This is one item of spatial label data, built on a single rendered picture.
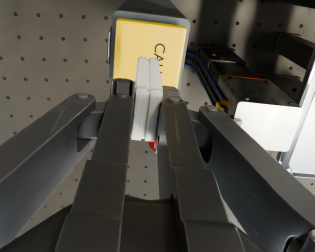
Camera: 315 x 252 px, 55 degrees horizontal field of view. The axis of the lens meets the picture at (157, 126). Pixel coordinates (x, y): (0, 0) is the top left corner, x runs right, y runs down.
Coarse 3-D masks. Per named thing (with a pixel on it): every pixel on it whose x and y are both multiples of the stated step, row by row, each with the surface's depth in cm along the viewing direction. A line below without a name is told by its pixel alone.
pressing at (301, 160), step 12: (312, 60) 44; (312, 72) 44; (312, 84) 45; (300, 96) 46; (312, 96) 46; (312, 108) 47; (300, 120) 47; (312, 120) 48; (300, 132) 49; (312, 132) 49; (300, 144) 50; (312, 144) 50; (276, 156) 52; (288, 156) 50; (300, 156) 51; (312, 156) 51; (288, 168) 51; (300, 168) 52; (312, 168) 52
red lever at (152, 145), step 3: (231, 117) 40; (234, 120) 40; (237, 120) 40; (240, 120) 40; (237, 123) 40; (240, 123) 40; (240, 126) 41; (150, 141) 34; (150, 144) 34; (153, 144) 33; (150, 147) 34; (153, 147) 33
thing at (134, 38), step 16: (128, 32) 25; (144, 32) 25; (160, 32) 26; (176, 32) 26; (128, 48) 26; (144, 48) 26; (160, 48) 26; (176, 48) 26; (128, 64) 27; (160, 64) 27; (176, 64) 27; (176, 80) 27
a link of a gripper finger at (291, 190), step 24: (216, 120) 14; (216, 144) 13; (240, 144) 12; (216, 168) 13; (240, 168) 11; (264, 168) 10; (240, 192) 11; (264, 192) 10; (288, 192) 9; (240, 216) 11; (264, 216) 10; (288, 216) 9; (312, 216) 9; (264, 240) 10; (288, 240) 9
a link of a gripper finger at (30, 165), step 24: (72, 96) 14; (48, 120) 12; (72, 120) 12; (24, 144) 10; (48, 144) 11; (72, 144) 13; (0, 168) 9; (24, 168) 9; (48, 168) 11; (72, 168) 13; (0, 192) 8; (24, 192) 10; (48, 192) 11; (0, 216) 9; (24, 216) 10; (0, 240) 9
